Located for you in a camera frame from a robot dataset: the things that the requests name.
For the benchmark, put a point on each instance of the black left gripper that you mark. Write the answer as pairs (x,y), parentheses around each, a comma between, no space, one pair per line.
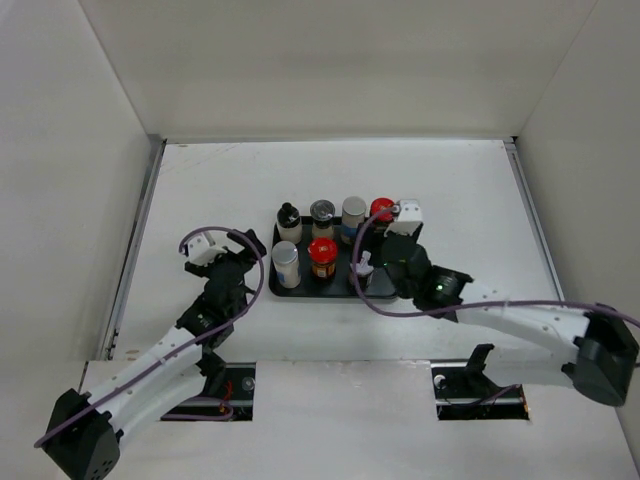
(206,271)

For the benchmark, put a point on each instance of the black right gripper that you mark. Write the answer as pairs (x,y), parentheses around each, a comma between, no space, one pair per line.
(386,236)

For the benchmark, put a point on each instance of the black-cap salt bottle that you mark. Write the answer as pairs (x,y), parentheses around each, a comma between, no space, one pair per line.
(289,223)

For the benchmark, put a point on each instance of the silver-lid white granule jar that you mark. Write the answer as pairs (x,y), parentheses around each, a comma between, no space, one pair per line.
(285,258)

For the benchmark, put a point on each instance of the white-lid small jar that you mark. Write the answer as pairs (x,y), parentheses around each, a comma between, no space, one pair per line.
(360,273)

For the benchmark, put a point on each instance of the red-lid chili sauce jar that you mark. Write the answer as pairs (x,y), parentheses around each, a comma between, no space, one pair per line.
(388,210)

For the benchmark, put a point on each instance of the blue-label silver-lid bead jar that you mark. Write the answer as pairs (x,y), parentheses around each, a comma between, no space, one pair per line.
(353,214)

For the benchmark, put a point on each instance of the clear-cap salt grinder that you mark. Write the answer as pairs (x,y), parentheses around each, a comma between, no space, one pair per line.
(322,212)

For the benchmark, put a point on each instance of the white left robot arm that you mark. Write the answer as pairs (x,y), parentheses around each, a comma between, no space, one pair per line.
(87,431)

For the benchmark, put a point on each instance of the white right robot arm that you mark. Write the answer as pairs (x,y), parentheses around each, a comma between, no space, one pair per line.
(587,348)

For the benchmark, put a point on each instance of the black plastic tray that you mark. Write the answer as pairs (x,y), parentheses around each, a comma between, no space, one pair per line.
(380,286)

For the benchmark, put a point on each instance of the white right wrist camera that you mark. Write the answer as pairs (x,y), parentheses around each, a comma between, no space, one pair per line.
(407,219)

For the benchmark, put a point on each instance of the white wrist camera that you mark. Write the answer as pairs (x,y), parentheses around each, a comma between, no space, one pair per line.
(202,249)
(407,219)

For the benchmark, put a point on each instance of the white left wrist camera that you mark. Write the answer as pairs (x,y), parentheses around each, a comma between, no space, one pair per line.
(202,249)

